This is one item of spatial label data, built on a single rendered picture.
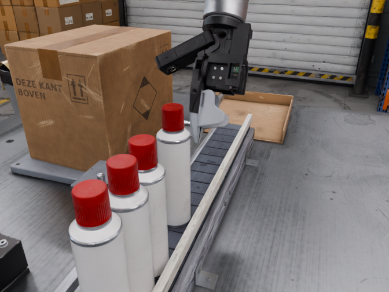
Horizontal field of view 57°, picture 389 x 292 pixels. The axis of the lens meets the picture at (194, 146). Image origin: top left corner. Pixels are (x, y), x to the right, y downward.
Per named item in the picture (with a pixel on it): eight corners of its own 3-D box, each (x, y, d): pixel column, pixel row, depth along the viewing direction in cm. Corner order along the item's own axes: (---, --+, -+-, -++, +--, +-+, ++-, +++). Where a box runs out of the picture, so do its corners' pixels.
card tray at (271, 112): (282, 143, 97) (283, 130, 96) (192, 131, 105) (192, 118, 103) (292, 106, 123) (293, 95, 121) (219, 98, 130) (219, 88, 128)
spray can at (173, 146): (184, 231, 58) (183, 115, 49) (156, 225, 60) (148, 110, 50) (194, 212, 63) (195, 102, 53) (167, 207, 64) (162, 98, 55)
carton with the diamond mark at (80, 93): (112, 179, 78) (96, 55, 65) (29, 158, 86) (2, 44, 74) (174, 127, 102) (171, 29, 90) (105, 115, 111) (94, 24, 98)
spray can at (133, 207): (145, 318, 44) (132, 176, 35) (108, 306, 46) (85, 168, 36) (161, 285, 48) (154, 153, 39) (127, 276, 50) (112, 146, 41)
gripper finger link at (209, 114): (219, 145, 58) (227, 90, 58) (184, 140, 60) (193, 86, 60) (222, 146, 61) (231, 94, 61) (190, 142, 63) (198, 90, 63)
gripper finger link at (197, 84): (195, 112, 58) (204, 58, 58) (186, 110, 58) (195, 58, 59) (202, 116, 62) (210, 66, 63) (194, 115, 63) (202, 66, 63)
